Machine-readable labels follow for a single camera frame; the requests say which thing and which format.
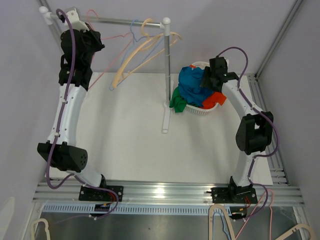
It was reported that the blue t shirt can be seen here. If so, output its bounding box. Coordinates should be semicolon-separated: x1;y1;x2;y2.
178;66;214;107

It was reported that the orange t shirt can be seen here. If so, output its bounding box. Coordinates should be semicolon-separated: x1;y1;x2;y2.
188;61;227;112

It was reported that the green t shirt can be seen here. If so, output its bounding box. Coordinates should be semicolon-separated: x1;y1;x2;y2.
169;87;188;113

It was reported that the pink plastic hanger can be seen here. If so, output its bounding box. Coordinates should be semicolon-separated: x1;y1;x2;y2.
85;9;136;91

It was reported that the light blue plastic hanger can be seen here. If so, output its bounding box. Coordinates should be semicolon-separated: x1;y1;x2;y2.
117;19;166;86

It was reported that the beige plastic hanger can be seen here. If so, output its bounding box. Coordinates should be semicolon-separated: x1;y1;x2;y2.
109;17;182;90

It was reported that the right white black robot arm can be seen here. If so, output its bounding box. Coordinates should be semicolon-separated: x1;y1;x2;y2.
200;56;274;204

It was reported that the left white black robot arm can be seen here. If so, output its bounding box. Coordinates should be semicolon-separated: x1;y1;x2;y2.
37;29;108;201

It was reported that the beige hanger bottom centre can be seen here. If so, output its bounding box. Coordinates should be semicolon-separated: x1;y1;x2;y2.
207;203;236;240

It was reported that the pink hanger bottom right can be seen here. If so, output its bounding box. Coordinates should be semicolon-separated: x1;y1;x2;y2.
235;188;275;240

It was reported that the beige hanger bottom right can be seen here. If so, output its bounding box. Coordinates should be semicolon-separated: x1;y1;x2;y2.
276;223;316;240

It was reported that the metal clothes rack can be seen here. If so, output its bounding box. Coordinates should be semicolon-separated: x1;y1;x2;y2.
37;5;174;135

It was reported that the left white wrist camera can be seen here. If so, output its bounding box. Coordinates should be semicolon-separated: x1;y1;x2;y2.
64;7;90;32

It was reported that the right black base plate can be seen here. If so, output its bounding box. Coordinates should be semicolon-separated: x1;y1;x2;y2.
206;185;258;204

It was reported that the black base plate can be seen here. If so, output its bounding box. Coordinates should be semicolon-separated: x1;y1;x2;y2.
206;185;258;204
78;185;124;202

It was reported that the aluminium rail frame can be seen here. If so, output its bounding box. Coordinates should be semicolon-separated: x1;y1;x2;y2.
32;178;305;207

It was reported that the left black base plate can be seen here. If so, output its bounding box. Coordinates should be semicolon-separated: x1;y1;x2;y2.
78;185;124;202

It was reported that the white slotted cable duct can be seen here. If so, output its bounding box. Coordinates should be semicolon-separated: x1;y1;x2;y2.
41;204;251;216

